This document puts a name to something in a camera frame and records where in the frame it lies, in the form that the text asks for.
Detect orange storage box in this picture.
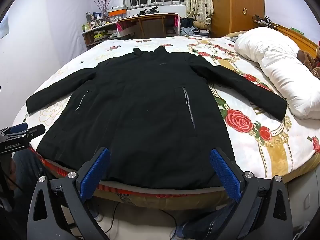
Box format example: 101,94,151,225
107,6,128,22

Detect heart patterned curtain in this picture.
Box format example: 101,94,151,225
184,0,215,25

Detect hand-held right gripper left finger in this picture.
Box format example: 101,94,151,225
27,147,111,240

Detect black gadget on desk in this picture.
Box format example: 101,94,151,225
137,6,160,15

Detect black long coat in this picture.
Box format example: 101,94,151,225
26,46,287,189

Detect wooden desk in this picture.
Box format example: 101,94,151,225
81,12,181,50

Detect floral rose bedsheet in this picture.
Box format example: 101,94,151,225
12,35,320,198

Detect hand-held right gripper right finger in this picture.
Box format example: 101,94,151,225
209,147,293,240

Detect pile of clothes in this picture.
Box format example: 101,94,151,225
180,17,210,36

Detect white blue shoe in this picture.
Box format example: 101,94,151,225
169,220,190,240
89,205,104,222

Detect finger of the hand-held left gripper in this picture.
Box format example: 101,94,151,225
25,124,46,138
9,122,28,134

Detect brown teddy bear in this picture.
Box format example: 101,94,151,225
297,41,320,79

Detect tan pillow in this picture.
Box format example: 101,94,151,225
226,31,247,39

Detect person's right leg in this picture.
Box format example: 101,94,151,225
179,200,260,240

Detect black wire rack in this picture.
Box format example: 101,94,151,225
251,14,278,28

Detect person's left leg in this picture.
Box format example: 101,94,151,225
12,151,48,194

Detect black floor cable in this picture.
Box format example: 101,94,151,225
106,201,180,232

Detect wooden wardrobe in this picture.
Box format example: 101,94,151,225
210,0,265,38

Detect cluster of bottles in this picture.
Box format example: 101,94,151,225
82,11,110,32

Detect pink flower branches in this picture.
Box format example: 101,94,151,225
91,0,120,14

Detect white bed base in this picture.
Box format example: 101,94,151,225
285,165,320,240

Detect wooden headboard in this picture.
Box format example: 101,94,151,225
255,20,319,53

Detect white duvet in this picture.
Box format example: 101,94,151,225
234,26,320,120

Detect person's leg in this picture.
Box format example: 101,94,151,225
12,151,48,194
179,200,260,240

